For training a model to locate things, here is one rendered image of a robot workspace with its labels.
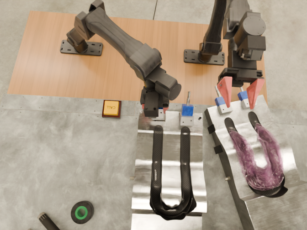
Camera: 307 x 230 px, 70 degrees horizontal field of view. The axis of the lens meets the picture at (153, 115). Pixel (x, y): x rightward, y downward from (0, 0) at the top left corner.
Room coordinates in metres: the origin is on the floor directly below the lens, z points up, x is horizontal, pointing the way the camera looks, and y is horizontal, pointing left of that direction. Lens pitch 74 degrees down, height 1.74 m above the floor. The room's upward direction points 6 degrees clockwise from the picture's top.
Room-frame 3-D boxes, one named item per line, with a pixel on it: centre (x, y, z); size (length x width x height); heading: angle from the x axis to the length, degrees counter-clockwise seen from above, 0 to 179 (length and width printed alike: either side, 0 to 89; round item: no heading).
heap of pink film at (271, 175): (0.13, -0.43, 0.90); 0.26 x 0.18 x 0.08; 20
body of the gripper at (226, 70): (0.32, -0.23, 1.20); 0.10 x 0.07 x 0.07; 91
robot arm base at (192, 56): (0.60, -0.22, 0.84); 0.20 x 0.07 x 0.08; 91
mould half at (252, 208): (0.13, -0.43, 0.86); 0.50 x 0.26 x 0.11; 20
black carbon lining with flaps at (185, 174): (0.04, -0.09, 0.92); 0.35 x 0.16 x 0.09; 3
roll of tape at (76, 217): (-0.14, 0.24, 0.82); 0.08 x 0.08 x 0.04
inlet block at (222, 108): (0.36, -0.29, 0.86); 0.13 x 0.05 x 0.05; 20
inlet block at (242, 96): (0.40, -0.39, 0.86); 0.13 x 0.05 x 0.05; 20
